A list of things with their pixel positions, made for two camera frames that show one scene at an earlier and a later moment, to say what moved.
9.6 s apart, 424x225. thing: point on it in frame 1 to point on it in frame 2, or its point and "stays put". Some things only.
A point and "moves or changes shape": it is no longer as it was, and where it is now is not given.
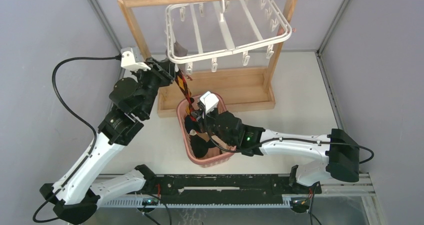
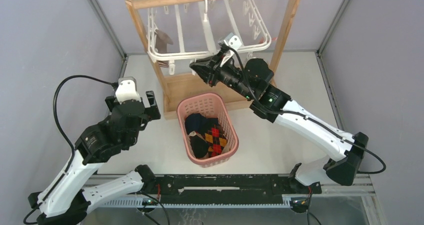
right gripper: [202, 117] to [210, 71]
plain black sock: [200, 146] stays put
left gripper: [164, 70] to [153, 111]
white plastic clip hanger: [201, 32] moves or changes shape
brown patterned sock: [180, 78] to [216, 141]
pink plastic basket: [209, 162] stays put
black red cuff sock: [191, 123] stays put
